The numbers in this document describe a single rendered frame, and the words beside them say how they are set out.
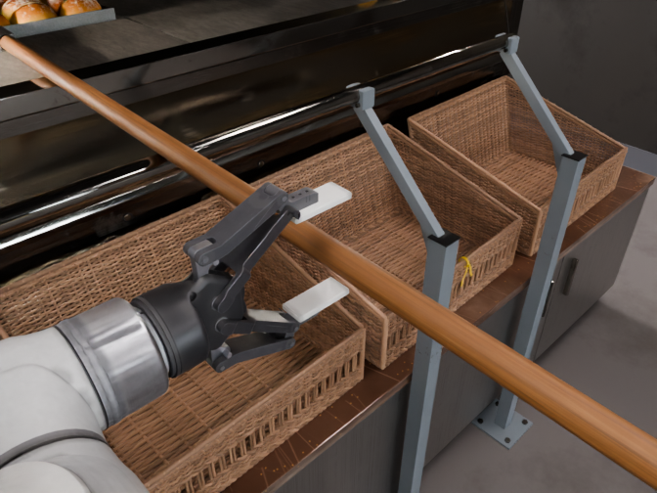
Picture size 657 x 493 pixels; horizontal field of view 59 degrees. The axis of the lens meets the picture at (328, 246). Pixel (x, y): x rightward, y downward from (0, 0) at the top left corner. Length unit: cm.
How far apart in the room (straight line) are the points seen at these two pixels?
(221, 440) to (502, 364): 65
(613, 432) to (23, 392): 40
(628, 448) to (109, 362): 37
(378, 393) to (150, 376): 85
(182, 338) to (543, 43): 351
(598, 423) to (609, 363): 187
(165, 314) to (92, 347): 6
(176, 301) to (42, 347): 10
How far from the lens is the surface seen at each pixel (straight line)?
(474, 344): 50
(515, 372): 49
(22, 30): 151
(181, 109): 132
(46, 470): 35
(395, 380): 129
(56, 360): 46
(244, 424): 106
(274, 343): 59
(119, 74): 121
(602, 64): 369
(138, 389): 47
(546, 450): 200
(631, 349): 243
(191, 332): 48
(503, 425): 199
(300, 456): 117
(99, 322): 47
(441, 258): 106
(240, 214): 50
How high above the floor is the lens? 154
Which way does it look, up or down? 35 degrees down
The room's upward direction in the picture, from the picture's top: straight up
